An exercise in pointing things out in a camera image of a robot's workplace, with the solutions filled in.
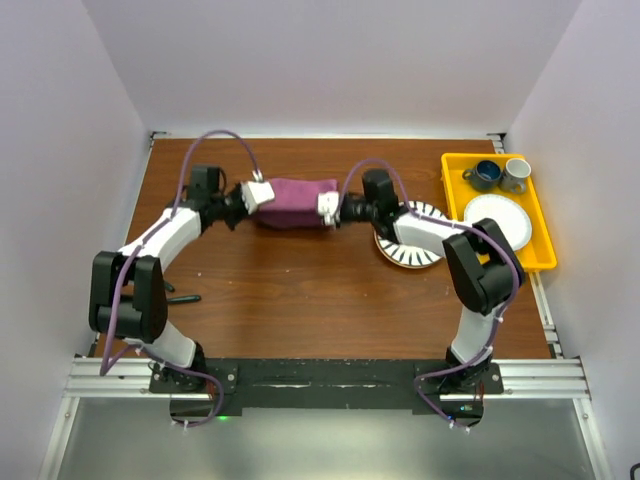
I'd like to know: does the purple cloth napkin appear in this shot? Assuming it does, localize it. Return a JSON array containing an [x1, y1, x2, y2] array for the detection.
[[253, 178, 339, 230]]

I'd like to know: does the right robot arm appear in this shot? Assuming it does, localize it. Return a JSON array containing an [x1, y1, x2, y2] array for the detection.
[[317, 169, 524, 393]]

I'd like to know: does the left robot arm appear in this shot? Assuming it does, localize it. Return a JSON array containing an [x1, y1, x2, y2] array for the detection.
[[88, 165, 273, 392]]

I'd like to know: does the blue striped white plate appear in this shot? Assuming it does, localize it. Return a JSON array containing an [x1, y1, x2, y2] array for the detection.
[[373, 201, 447, 270]]

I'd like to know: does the blue grey bowl cup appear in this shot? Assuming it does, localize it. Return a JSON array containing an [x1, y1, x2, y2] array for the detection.
[[462, 159, 502, 192]]

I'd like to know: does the white plate in tray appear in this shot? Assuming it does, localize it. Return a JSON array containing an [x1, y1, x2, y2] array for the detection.
[[464, 194, 533, 251]]

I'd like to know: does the white grey mug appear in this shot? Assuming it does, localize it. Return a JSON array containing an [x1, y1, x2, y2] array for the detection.
[[499, 158, 532, 194]]

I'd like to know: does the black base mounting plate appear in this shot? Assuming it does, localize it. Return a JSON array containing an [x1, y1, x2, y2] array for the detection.
[[148, 358, 504, 427]]

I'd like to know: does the yellow plastic tray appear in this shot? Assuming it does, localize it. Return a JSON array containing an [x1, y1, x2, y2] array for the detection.
[[441, 153, 557, 272]]

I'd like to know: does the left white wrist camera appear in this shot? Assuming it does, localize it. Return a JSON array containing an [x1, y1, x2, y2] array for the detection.
[[241, 170, 275, 214]]

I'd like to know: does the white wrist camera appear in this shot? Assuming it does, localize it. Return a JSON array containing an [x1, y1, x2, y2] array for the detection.
[[241, 170, 275, 214], [316, 191, 340, 227]]

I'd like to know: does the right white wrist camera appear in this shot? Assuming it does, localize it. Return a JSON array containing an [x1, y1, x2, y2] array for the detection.
[[316, 191, 340, 227]]

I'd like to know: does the gold spoon green handle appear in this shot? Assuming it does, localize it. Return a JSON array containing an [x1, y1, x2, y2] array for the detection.
[[167, 295, 202, 305]]

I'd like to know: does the aluminium frame rail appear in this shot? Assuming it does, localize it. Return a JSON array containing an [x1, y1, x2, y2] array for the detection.
[[37, 131, 614, 480]]

